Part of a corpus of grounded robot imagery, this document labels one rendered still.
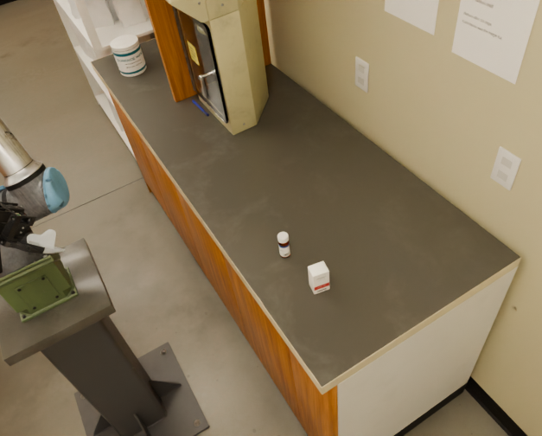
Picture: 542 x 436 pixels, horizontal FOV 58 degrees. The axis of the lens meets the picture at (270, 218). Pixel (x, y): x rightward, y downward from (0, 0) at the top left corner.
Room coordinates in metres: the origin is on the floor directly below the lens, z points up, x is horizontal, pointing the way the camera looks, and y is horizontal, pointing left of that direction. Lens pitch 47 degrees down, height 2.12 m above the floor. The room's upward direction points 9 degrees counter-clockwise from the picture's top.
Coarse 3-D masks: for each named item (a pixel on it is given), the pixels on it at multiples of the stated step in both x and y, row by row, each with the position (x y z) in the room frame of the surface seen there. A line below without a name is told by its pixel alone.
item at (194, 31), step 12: (180, 12) 1.80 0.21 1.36; (180, 24) 1.83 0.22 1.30; (192, 24) 1.70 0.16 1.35; (204, 24) 1.60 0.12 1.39; (192, 36) 1.73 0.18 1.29; (204, 36) 1.61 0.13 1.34; (204, 48) 1.64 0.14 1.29; (192, 60) 1.79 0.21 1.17; (204, 60) 1.66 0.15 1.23; (192, 72) 1.83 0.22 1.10; (204, 72) 1.69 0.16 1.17; (216, 72) 1.58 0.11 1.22; (216, 84) 1.59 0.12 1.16; (216, 96) 1.62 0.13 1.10; (216, 108) 1.65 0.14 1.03
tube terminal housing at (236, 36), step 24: (216, 0) 1.59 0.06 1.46; (240, 0) 1.65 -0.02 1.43; (216, 24) 1.58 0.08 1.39; (240, 24) 1.62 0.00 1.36; (216, 48) 1.58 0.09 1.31; (240, 48) 1.61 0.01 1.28; (240, 72) 1.61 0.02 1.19; (264, 72) 1.78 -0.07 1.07; (240, 96) 1.60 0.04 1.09; (264, 96) 1.74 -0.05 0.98; (240, 120) 1.59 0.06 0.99
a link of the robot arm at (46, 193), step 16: (0, 128) 1.10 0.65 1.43; (0, 144) 1.07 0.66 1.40; (16, 144) 1.10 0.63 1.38; (0, 160) 1.05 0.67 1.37; (16, 160) 1.06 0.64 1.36; (32, 160) 1.09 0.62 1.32; (16, 176) 1.04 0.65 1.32; (32, 176) 1.04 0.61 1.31; (48, 176) 1.05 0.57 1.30; (16, 192) 1.02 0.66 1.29; (32, 192) 1.02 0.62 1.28; (48, 192) 1.01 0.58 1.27; (64, 192) 1.06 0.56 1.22; (32, 208) 1.00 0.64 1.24; (48, 208) 1.00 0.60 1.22
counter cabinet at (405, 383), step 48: (144, 144) 1.89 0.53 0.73; (192, 240) 1.58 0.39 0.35; (240, 288) 1.03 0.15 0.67; (432, 336) 0.66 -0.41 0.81; (480, 336) 0.77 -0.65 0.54; (288, 384) 0.78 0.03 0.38; (384, 384) 0.59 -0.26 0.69; (432, 384) 0.69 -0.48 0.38; (336, 432) 0.52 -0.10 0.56; (384, 432) 0.61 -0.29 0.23
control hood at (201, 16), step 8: (168, 0) 1.54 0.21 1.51; (176, 0) 1.54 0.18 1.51; (184, 0) 1.55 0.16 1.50; (192, 0) 1.56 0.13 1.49; (200, 0) 1.57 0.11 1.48; (176, 8) 1.54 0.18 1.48; (184, 8) 1.54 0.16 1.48; (192, 8) 1.55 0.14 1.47; (200, 8) 1.56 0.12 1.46; (192, 16) 1.55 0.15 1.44; (200, 16) 1.56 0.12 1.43
